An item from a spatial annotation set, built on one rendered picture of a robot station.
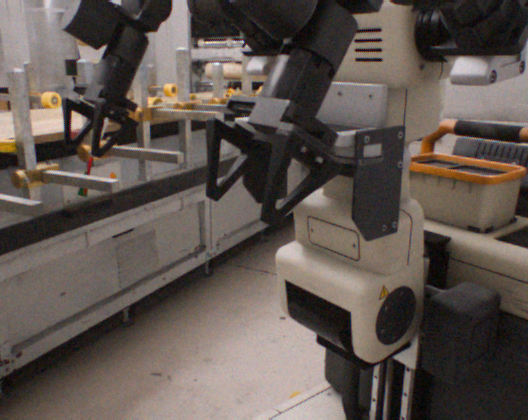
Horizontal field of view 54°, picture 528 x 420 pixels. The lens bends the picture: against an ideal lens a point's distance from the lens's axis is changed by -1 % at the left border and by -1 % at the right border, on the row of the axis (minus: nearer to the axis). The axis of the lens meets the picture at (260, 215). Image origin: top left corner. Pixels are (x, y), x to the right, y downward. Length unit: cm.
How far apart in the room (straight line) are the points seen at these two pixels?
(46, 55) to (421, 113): 502
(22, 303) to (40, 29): 401
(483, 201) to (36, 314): 158
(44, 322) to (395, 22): 170
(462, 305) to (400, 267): 12
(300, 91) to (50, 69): 525
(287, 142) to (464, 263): 70
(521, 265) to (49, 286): 161
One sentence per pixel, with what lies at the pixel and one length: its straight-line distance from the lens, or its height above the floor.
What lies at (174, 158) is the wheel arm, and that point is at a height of 85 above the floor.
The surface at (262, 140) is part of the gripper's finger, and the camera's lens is 52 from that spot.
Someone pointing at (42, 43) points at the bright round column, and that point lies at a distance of 569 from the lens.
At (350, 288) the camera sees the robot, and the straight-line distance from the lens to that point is 84.
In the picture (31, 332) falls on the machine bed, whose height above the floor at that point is 19.
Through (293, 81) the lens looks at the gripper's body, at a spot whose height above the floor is 112.
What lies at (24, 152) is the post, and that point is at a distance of 161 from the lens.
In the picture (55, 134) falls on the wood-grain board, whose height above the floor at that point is 89.
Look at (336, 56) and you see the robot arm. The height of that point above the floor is 114.
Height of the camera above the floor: 114
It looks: 17 degrees down
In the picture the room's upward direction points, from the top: straight up
